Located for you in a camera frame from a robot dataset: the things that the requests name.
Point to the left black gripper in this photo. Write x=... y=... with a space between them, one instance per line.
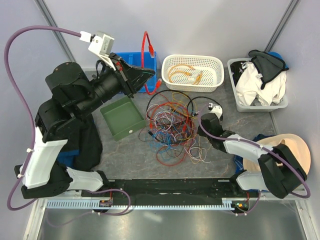
x=131 y=77

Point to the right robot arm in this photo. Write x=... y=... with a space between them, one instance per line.
x=278 y=164

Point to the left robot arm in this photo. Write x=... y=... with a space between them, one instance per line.
x=71 y=102

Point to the blue divided plastic bin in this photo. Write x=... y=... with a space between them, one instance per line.
x=132 y=75

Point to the green plastic tray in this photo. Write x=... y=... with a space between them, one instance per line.
x=123 y=118

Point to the white perforated plastic basket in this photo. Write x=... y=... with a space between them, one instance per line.
x=192 y=73

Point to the black jacket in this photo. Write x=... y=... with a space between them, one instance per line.
x=84 y=147

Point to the white cloth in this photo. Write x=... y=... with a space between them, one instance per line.
x=249 y=86

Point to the grey plastic laundry tub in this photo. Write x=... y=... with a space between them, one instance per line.
x=257 y=107

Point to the dark grey cloth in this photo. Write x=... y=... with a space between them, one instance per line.
x=267 y=65

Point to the blue cap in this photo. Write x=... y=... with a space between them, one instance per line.
x=275 y=54

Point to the beige sun hat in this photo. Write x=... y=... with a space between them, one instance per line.
x=298 y=147

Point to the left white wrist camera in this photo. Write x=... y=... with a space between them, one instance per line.
x=100 y=45

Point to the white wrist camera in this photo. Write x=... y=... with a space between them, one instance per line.
x=100 y=45
x=216 y=109

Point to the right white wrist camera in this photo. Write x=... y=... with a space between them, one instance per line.
x=216 y=109

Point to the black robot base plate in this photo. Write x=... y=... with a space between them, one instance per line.
x=178 y=192

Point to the slotted grey cable duct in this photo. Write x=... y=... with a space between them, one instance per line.
x=95 y=204

